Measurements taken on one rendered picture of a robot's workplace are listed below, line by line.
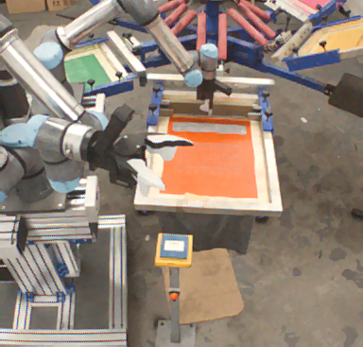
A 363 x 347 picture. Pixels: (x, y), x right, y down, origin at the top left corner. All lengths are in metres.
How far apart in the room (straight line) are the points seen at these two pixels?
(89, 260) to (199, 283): 0.68
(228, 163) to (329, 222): 1.33
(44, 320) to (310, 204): 1.97
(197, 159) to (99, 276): 0.93
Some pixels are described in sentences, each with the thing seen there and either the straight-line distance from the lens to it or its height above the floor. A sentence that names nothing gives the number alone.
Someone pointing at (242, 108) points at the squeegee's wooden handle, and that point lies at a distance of 1.96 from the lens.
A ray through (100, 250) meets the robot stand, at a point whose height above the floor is 0.21.
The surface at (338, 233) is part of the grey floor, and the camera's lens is 2.91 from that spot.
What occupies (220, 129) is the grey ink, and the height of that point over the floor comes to 0.96.
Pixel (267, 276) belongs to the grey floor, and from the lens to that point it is 2.58.
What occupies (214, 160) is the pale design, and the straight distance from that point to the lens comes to 1.80.
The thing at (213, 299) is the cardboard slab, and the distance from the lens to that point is 2.44.
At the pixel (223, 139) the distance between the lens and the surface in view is 1.90.
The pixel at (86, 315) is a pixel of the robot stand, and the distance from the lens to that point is 2.23.
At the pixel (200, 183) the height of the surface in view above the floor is 0.96.
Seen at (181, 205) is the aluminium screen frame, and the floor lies 0.99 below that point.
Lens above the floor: 2.20
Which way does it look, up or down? 45 degrees down
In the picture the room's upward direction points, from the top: straight up
